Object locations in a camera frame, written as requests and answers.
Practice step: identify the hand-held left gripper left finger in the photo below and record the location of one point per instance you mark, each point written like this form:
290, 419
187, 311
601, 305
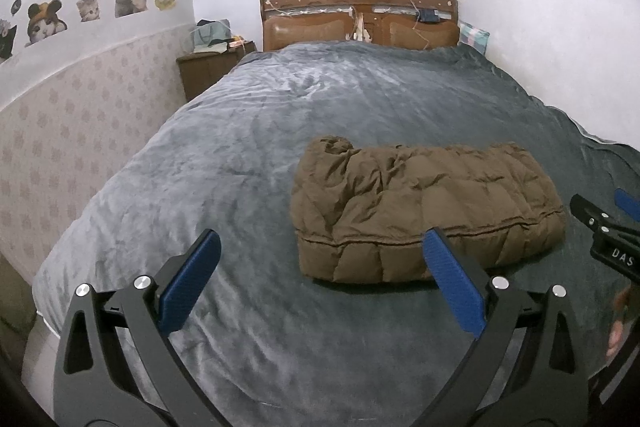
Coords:
192, 277

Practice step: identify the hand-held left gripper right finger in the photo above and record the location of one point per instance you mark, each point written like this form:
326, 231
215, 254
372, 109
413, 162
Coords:
452, 282

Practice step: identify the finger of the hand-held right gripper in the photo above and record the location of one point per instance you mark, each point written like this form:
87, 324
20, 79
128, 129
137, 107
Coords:
590, 214
627, 204

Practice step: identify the brown padded jacket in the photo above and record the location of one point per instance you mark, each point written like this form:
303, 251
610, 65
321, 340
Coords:
425, 197

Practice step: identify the person's right hand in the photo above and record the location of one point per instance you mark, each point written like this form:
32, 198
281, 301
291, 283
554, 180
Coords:
617, 332

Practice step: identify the grey plush blanket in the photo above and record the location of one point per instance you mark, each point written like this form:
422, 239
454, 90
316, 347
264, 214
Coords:
225, 182

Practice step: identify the brown bedside table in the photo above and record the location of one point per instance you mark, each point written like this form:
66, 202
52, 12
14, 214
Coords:
202, 74

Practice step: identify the small orange item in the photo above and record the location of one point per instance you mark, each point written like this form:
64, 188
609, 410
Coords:
236, 43

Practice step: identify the black device on headboard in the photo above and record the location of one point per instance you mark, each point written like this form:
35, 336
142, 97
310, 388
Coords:
428, 16

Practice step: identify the wooden bed headboard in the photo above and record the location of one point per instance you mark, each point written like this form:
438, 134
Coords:
310, 29

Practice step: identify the small kitten wall sticker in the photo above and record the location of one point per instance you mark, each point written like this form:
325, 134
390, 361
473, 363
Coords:
88, 7

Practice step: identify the hat cat wall sticker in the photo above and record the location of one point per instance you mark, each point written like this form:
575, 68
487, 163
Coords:
46, 23

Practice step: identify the black cat wall sticker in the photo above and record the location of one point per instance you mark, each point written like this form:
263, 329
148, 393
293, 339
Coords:
7, 43

